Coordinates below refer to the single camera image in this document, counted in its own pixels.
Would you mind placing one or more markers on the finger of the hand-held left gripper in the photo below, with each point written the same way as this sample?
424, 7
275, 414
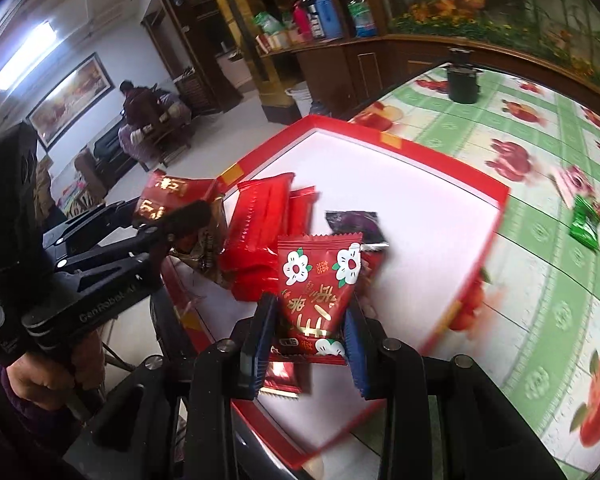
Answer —
95, 222
187, 216

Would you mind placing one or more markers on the white basket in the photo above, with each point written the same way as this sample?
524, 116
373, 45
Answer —
300, 100

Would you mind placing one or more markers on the green bag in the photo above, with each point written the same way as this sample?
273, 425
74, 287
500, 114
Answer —
267, 23

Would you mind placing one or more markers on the red floral snack packet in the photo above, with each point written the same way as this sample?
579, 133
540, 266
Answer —
320, 280

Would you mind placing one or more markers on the purple snack packet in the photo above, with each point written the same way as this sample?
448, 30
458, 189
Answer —
352, 222

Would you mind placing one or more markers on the red box with white inside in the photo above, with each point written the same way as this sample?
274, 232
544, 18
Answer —
430, 210

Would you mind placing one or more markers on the dark sofa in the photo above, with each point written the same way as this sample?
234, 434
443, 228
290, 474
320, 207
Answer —
111, 147

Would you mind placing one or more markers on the ceiling tube light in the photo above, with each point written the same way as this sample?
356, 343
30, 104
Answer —
22, 57

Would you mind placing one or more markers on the pink white snack packet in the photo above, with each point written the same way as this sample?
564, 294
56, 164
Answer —
572, 182

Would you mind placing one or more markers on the person's left hand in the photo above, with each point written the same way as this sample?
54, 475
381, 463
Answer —
40, 382

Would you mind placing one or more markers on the red gold print snack packet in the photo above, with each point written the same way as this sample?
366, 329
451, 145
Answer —
167, 190

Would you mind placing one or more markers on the blue thermos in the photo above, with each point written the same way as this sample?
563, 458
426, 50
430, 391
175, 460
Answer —
328, 16

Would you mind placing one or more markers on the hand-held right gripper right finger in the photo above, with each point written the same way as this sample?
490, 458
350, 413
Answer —
358, 360

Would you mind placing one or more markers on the small shiny red snack packet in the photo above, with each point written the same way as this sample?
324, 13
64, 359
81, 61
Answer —
280, 379

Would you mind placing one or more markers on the brown snack packet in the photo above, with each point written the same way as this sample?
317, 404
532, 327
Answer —
207, 255

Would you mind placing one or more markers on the green plastic bottle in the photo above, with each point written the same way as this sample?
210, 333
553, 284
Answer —
362, 17

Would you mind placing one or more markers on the black cup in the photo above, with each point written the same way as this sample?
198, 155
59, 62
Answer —
462, 82

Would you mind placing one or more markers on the long plain red snack packet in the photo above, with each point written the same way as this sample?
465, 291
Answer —
255, 240
300, 210

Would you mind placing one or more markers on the wooden chair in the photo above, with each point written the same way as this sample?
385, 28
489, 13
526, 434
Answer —
167, 135

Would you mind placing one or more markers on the framed wall picture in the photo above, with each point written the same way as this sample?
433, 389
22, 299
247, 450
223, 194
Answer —
72, 97

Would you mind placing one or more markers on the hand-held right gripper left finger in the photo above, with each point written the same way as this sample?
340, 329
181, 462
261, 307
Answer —
257, 355

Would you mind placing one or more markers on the red thermos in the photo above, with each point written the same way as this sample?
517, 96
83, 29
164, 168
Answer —
302, 21

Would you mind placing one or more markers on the flower wall mural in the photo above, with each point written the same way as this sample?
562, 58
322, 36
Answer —
480, 0

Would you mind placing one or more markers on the green snack packet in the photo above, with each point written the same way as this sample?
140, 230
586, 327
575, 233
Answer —
585, 222

